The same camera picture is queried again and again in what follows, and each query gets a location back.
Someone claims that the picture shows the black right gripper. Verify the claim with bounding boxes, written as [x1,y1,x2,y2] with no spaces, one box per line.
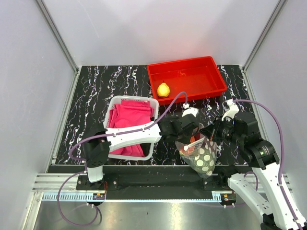
[199,114,244,146]

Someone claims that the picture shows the red fake food piece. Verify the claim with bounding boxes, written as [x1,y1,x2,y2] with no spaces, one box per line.
[179,137,198,156]

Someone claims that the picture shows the clear zip top bag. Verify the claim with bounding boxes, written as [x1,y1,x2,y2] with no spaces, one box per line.
[175,123,217,179]

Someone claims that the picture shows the yellow fake fruit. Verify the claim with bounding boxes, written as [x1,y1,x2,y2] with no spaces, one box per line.
[157,82,170,98]

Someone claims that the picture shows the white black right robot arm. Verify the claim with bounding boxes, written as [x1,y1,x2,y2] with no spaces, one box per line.
[201,112,307,230]

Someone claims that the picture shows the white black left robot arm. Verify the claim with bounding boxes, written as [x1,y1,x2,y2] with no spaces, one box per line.
[82,114,199,190]

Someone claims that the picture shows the green fake vegetable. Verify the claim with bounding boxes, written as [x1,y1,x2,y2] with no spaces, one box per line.
[191,154,215,177]

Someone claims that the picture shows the red plastic tray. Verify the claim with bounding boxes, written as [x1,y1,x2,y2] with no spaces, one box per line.
[147,56,227,105]

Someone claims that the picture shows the pink cloth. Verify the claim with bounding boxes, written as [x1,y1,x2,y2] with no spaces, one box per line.
[108,100,154,158]

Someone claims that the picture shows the white perforated plastic basket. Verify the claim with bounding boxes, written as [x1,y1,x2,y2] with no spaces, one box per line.
[104,96,159,161]

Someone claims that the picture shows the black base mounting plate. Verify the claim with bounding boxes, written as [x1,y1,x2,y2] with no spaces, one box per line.
[76,165,260,201]

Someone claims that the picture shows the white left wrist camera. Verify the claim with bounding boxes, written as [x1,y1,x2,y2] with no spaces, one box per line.
[182,103,199,117]

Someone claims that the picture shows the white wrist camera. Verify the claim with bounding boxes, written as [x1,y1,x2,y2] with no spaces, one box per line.
[182,103,199,117]
[222,100,239,121]

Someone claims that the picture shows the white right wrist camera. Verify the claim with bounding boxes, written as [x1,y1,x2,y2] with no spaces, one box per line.
[222,100,239,121]

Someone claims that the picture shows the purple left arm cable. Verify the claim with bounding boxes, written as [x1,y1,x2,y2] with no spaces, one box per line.
[56,91,189,227]

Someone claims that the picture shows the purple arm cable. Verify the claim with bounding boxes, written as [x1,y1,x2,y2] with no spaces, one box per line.
[199,99,307,230]
[56,91,189,227]

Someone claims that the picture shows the aluminium frame rail left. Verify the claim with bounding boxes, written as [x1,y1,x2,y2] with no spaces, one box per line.
[35,0,80,72]

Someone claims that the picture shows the aluminium frame rail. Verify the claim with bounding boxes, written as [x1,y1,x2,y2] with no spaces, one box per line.
[35,0,80,72]
[242,0,288,71]

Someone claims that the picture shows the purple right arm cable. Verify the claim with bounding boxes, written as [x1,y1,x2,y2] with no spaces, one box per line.
[199,99,307,230]

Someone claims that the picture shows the aluminium frame rail right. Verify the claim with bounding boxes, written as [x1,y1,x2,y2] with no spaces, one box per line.
[242,0,288,71]

